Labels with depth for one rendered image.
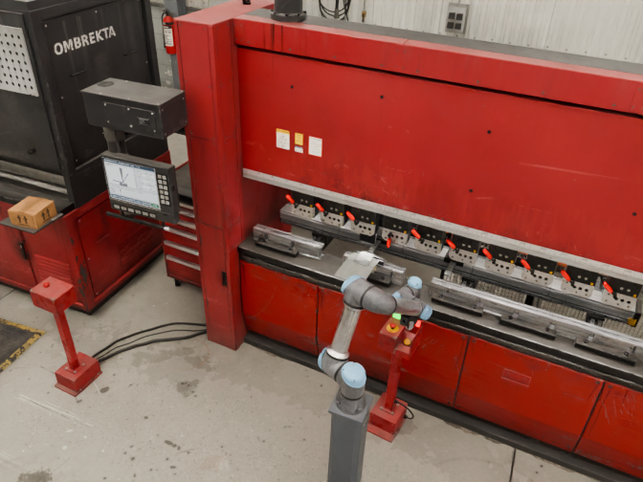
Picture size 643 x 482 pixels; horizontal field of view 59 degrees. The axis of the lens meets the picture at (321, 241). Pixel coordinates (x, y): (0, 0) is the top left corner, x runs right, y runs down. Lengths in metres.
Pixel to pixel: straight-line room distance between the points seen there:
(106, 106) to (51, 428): 2.04
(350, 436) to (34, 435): 2.05
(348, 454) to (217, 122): 1.92
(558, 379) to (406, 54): 1.93
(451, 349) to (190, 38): 2.28
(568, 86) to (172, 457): 2.95
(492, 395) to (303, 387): 1.25
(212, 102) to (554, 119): 1.76
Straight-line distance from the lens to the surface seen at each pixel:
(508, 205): 3.05
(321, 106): 3.17
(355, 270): 3.39
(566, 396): 3.57
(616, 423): 3.65
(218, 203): 3.57
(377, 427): 3.85
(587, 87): 2.78
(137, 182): 3.40
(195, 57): 3.27
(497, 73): 2.81
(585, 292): 3.24
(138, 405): 4.08
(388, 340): 3.33
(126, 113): 3.26
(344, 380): 2.77
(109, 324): 4.71
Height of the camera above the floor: 3.02
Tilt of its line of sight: 34 degrees down
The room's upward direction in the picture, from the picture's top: 2 degrees clockwise
